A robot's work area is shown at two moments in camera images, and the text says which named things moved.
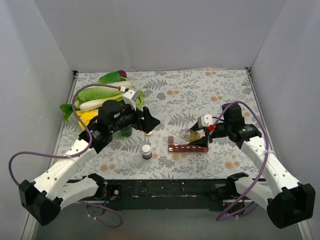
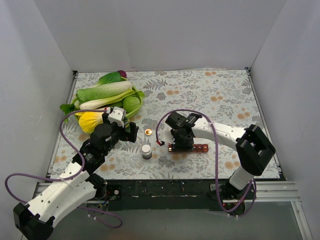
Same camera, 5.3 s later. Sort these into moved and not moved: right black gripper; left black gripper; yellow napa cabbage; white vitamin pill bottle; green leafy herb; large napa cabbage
Moved: right black gripper; left black gripper
Not moved: yellow napa cabbage; green leafy herb; large napa cabbage; white vitamin pill bottle
